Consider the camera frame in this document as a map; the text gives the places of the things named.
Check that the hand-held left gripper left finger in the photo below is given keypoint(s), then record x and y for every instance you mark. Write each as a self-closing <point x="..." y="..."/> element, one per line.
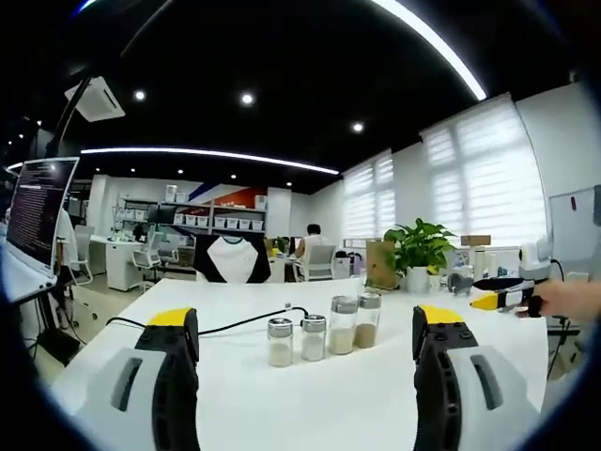
<point x="141" y="376"/>

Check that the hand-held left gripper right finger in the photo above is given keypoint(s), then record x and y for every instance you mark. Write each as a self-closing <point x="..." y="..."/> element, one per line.
<point x="474" y="376"/>

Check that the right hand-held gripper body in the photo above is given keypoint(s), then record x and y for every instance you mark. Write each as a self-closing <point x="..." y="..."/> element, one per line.
<point x="535" y="260"/>

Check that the tall seasoning bottle brown powder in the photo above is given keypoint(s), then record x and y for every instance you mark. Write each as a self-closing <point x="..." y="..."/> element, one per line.
<point x="367" y="324"/>

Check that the tall seasoning bottle cream powder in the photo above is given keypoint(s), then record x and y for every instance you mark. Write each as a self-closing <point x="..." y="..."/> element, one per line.
<point x="343" y="329"/>

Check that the small seasoning bottle cream powder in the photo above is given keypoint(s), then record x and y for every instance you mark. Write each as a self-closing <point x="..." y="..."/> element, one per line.
<point x="280" y="345"/>

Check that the small seasoning bottle white powder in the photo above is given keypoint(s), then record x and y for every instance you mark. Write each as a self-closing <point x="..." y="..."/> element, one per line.
<point x="313" y="340"/>

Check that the person's right hand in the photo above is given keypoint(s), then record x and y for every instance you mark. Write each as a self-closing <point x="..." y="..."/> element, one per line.
<point x="565" y="300"/>

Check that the grey object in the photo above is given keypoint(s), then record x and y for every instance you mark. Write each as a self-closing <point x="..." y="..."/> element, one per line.
<point x="459" y="284"/>

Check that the whiteboard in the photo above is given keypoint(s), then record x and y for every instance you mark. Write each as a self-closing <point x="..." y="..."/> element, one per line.
<point x="570" y="225"/>

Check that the cardboard box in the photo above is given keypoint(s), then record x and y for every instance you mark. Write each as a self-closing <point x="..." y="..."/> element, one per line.
<point x="380" y="263"/>
<point x="475" y="240"/>

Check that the green potted plant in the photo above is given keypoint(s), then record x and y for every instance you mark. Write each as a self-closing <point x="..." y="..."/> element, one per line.
<point x="418" y="244"/>

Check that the wide window blind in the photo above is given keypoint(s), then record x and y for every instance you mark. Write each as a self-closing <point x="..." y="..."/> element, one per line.
<point x="483" y="174"/>

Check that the white cabinet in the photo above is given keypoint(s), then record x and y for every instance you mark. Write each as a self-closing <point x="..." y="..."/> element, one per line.
<point x="122" y="265"/>

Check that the white office chair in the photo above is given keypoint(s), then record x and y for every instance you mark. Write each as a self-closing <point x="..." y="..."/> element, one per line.
<point x="146" y="256"/>

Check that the black and white shirt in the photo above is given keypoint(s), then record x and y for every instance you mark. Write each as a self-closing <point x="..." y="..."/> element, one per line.
<point x="232" y="258"/>

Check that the narrow window blind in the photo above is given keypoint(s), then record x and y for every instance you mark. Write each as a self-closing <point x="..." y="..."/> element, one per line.
<point x="371" y="197"/>

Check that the shelf with white boxes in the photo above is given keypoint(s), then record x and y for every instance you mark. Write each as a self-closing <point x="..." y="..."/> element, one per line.
<point x="216" y="218"/>

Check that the grey office chair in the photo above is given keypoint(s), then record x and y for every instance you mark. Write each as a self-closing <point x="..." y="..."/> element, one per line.
<point x="319" y="263"/>

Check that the computer monitor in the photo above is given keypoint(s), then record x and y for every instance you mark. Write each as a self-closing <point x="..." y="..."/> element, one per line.
<point x="40" y="206"/>

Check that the curved ceiling strip light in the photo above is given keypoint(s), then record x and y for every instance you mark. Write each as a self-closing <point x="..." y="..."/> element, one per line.
<point x="211" y="157"/>

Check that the long ceiling strip light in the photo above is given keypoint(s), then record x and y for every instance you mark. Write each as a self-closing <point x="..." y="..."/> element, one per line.
<point x="441" y="44"/>

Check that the ceiling air conditioner unit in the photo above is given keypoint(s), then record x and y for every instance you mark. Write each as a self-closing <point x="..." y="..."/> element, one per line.
<point x="96" y="101"/>

